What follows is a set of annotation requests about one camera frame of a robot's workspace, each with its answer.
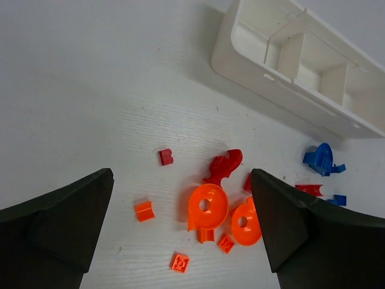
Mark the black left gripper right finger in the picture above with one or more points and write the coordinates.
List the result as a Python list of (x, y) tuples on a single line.
[(311, 243)]

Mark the orange curved lego tile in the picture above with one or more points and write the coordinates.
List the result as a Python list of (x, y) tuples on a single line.
[(144, 211)]

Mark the orange square lego plate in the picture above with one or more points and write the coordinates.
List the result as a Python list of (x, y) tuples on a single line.
[(179, 263), (226, 243)]

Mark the red lego curved slope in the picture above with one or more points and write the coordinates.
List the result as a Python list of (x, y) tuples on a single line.
[(312, 189)]

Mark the small blue lego clip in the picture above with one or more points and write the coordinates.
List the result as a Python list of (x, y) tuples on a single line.
[(338, 169)]

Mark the red curved lego piece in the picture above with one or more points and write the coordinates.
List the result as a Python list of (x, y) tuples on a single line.
[(222, 166)]

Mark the red small lego slope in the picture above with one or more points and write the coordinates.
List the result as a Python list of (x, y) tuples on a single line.
[(247, 184)]

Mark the small blue lego brick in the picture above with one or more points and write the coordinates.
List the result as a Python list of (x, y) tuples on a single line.
[(339, 200)]

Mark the blue lego arch piece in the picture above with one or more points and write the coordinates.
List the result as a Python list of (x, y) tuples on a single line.
[(320, 160)]

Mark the white three-compartment sorting tray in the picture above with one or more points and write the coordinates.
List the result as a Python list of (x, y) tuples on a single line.
[(291, 57)]

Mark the small red lego brick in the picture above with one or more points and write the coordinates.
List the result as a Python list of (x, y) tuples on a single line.
[(166, 157)]

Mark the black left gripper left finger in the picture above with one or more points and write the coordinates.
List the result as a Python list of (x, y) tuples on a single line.
[(49, 241)]

